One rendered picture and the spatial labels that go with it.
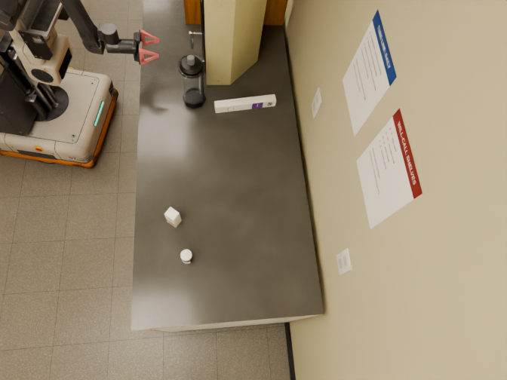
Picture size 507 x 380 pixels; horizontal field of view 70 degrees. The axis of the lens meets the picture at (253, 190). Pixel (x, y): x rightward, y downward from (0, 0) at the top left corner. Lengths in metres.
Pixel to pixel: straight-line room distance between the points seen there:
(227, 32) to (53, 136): 1.42
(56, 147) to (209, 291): 1.49
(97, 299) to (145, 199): 1.07
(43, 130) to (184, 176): 1.28
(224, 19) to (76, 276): 1.73
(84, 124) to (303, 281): 1.72
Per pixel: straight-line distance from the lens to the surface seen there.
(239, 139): 1.62
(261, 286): 1.42
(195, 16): 1.99
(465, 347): 0.80
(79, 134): 2.52
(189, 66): 1.53
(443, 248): 0.79
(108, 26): 1.63
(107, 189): 2.62
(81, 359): 2.46
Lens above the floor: 2.34
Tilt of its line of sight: 67 degrees down
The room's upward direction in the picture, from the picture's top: 15 degrees clockwise
